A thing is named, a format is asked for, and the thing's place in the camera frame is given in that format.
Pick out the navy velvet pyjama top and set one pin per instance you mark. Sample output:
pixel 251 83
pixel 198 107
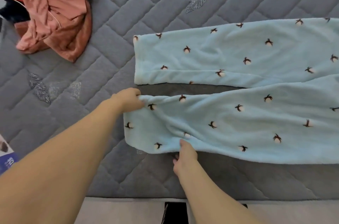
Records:
pixel 15 12

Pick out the person's right hand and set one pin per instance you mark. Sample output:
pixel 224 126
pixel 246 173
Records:
pixel 185 160

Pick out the pink pajama shirt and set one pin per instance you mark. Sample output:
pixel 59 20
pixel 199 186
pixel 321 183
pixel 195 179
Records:
pixel 58 9

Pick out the person's right forearm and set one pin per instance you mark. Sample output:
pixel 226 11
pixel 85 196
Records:
pixel 212 202

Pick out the person's left hand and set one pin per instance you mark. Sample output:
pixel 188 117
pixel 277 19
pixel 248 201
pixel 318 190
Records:
pixel 128 100

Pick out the light blue cotton-print garment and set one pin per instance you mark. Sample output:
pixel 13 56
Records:
pixel 238 51

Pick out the person's left forearm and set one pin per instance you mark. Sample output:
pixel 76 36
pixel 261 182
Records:
pixel 53 173

